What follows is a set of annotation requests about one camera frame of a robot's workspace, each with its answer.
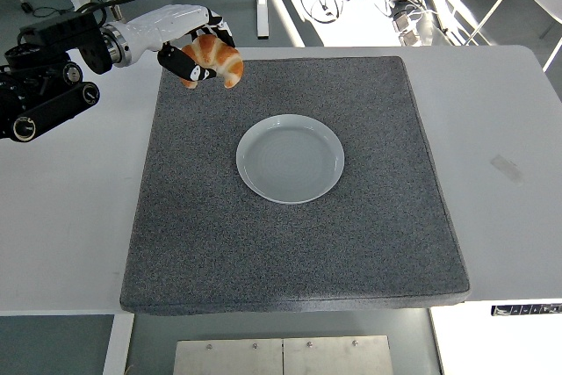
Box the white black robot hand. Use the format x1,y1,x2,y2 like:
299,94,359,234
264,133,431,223
124,4,238,83

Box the golden croissant bread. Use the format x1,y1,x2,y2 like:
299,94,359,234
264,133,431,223
180,33,245,90

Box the round pale grey plate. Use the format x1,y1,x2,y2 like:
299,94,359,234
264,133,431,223
234,113,345,206

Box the grey metal plate with screws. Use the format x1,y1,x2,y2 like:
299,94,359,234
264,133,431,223
173,335,394,375

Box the grey power adapters on floor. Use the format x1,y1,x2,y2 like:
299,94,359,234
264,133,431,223
392,9,423,47

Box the grey speckled mat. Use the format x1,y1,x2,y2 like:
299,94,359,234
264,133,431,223
119,55,470,316

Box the white table leg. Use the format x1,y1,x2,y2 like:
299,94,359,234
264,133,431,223
102,314,135,375

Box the clear tape piece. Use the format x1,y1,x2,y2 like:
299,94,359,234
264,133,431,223
488,154,526,187

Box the black table control panel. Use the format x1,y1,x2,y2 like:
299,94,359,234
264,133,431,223
490,302,562,317

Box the white panel under table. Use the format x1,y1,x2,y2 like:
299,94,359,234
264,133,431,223
429,304,562,375

